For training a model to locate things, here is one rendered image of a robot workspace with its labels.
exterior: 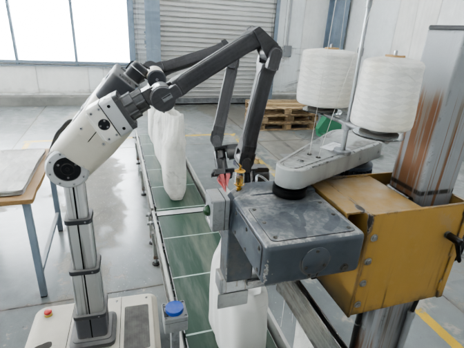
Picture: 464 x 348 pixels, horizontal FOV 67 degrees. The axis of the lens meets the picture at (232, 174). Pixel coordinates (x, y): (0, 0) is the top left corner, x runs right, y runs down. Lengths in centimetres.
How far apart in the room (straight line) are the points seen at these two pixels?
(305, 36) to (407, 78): 864
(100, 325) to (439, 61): 174
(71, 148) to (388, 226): 108
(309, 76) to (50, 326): 177
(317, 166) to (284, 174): 10
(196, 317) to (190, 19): 721
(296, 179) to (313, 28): 875
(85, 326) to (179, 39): 712
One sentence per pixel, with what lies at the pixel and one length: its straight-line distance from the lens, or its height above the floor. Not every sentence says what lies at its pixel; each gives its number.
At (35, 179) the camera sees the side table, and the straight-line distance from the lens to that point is 262.
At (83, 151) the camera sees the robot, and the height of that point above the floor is 129.
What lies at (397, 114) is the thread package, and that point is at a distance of 85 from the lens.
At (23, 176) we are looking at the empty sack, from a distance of 261.
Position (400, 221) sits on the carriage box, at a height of 131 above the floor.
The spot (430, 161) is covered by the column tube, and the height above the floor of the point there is 144.
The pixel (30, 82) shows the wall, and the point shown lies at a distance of 856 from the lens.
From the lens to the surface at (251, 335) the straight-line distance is 148.
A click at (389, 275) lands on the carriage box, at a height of 114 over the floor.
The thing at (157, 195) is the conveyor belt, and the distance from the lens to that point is 306.
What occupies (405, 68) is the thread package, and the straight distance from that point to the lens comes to 84.
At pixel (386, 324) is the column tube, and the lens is 131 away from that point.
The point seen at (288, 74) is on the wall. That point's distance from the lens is 934.
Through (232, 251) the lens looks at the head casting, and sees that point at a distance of 97.
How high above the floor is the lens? 173
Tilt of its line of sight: 23 degrees down
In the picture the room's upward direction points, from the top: 3 degrees clockwise
